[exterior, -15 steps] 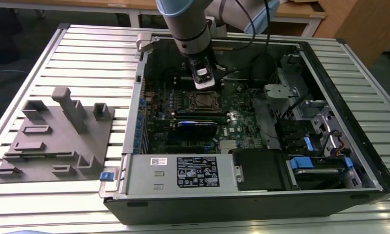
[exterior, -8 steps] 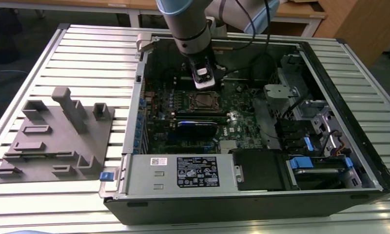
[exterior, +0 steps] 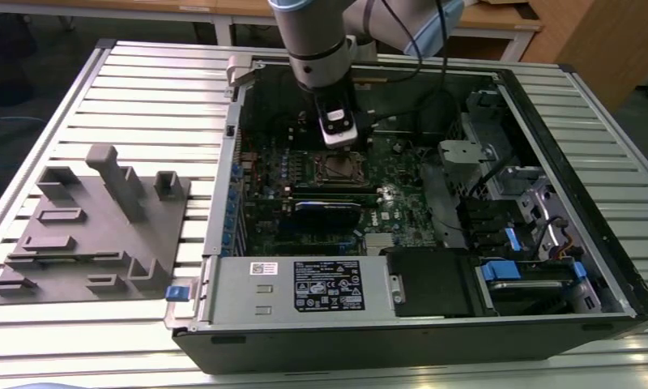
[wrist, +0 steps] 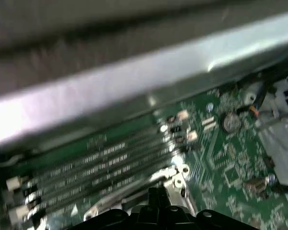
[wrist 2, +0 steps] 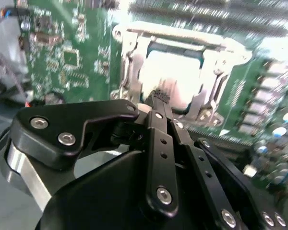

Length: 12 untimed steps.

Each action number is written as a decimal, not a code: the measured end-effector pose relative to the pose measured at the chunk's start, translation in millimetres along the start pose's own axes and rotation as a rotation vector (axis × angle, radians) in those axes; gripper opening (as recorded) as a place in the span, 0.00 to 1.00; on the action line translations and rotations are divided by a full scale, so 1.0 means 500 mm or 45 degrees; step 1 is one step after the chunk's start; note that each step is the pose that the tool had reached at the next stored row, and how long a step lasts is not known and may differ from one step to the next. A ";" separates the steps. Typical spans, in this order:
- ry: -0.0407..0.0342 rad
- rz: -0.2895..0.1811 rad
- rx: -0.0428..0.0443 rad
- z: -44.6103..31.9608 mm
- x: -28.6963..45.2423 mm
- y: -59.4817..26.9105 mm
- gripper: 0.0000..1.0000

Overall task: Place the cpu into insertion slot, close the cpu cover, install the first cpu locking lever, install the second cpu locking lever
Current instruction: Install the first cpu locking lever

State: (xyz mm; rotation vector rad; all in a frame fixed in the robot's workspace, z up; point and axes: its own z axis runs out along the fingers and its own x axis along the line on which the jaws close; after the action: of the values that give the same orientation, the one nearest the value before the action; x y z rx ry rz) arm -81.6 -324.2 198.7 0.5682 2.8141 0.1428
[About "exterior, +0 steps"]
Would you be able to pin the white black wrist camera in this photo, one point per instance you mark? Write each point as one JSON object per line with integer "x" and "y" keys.
{"x": 339, "y": 129}

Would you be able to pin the wooden desk white frame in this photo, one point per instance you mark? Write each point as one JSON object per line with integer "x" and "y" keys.
{"x": 114, "y": 5}
{"x": 530, "y": 20}

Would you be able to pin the CPU socket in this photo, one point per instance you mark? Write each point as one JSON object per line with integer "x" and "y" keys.
{"x": 319, "y": 181}

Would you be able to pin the grey metal drive cage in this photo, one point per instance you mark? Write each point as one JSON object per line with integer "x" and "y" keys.
{"x": 459, "y": 153}

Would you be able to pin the black graphics card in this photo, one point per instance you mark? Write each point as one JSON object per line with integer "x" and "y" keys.
{"x": 330, "y": 216}

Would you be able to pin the white QR sticker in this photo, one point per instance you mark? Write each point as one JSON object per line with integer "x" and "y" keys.
{"x": 263, "y": 268}

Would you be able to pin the silver finned heatsink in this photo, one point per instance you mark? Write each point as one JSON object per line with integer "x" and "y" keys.
{"x": 380, "y": 240}

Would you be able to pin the black rating label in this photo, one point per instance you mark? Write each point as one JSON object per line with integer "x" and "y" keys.
{"x": 330, "y": 283}

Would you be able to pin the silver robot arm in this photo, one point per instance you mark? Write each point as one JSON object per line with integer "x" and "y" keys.
{"x": 308, "y": 36}

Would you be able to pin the silver power supply unit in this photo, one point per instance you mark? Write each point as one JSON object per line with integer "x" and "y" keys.
{"x": 238, "y": 283}

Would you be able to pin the black grey PC case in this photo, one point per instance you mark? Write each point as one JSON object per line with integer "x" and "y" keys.
{"x": 356, "y": 348}

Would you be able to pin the wooden cabinet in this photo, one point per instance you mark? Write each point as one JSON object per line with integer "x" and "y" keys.
{"x": 599, "y": 48}

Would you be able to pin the green motherboard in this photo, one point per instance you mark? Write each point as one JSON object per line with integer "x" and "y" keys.
{"x": 404, "y": 202}

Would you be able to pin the blue case latch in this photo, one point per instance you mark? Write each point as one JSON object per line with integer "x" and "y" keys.
{"x": 178, "y": 293}

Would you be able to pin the grey parts rack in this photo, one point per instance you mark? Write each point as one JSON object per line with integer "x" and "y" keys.
{"x": 103, "y": 243}

